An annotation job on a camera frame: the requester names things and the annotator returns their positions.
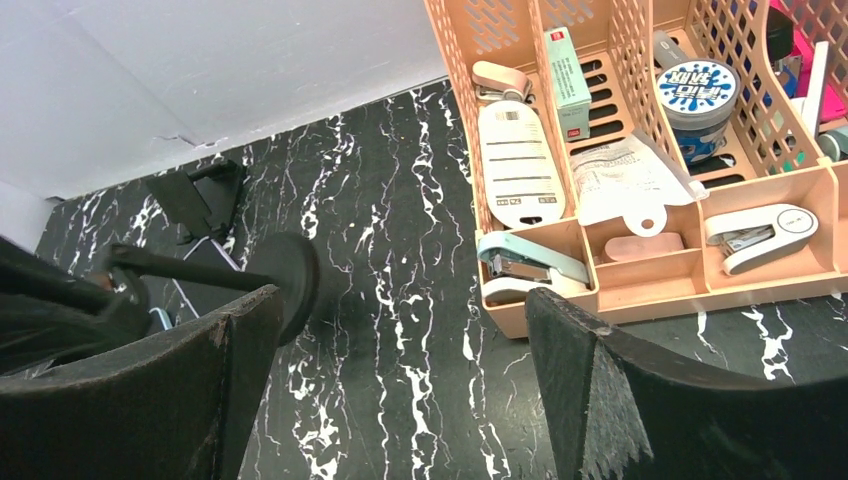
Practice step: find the pink small stapler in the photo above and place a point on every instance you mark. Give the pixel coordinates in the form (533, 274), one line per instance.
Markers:
(494, 82)

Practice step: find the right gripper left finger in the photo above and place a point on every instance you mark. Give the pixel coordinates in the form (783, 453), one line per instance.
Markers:
(180, 404)

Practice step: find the green tall box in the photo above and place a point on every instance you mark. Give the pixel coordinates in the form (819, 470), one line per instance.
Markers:
(570, 90)

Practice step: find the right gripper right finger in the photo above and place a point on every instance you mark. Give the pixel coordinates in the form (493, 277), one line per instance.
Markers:
(621, 407)

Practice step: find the white plastic packet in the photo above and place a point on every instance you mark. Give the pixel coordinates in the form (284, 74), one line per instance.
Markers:
(634, 180)

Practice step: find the purple case phone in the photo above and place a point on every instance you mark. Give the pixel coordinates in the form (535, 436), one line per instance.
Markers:
(199, 276)

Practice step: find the black folding phone stand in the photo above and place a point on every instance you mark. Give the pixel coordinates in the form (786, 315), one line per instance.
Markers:
(204, 200)

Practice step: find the blue case phone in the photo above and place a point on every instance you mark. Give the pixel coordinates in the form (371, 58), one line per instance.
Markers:
(160, 321)

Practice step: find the white flat card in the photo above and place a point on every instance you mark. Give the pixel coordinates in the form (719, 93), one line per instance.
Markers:
(811, 108)

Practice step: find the round blue lid jar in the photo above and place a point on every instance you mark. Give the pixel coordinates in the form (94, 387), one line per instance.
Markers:
(698, 97)

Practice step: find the orange desk file organizer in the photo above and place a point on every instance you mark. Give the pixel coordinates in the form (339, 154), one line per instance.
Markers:
(767, 156)

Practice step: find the teal stapler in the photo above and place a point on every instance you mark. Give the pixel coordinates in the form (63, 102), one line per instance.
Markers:
(516, 266)

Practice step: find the white oval label pack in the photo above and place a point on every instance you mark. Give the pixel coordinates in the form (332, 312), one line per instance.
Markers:
(520, 176)

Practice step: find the black round base phone stand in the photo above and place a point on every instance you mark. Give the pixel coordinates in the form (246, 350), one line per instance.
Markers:
(49, 314)

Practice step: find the pink eraser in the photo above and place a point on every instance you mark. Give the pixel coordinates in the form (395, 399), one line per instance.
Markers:
(630, 248)

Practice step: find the white stapler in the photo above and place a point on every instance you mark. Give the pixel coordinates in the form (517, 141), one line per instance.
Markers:
(753, 237)

